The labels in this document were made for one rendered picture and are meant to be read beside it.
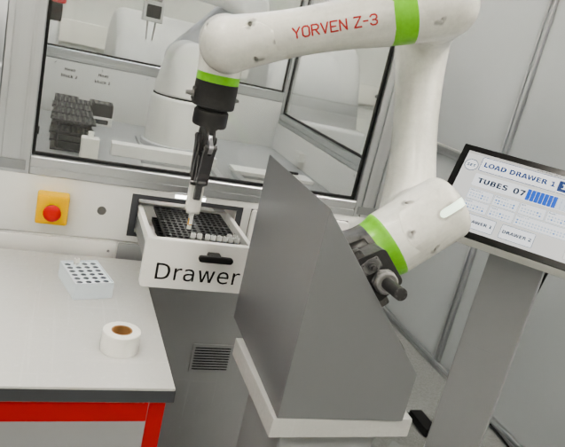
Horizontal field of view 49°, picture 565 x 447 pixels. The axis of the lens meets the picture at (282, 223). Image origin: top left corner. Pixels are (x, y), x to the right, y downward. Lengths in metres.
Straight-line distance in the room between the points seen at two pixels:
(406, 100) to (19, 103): 0.87
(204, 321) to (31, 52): 0.82
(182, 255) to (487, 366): 1.09
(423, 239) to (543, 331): 1.64
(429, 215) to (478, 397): 1.04
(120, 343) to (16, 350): 0.18
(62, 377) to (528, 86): 2.38
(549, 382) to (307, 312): 1.81
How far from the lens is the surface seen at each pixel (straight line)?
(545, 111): 2.89
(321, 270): 0.99
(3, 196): 1.60
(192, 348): 1.80
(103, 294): 1.40
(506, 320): 1.98
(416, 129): 1.35
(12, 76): 1.54
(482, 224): 1.86
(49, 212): 1.53
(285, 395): 1.09
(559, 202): 1.91
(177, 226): 1.50
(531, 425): 2.81
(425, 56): 1.38
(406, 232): 1.13
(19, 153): 1.57
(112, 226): 1.62
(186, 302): 1.73
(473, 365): 2.05
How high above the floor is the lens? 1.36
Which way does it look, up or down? 16 degrees down
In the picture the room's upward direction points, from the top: 13 degrees clockwise
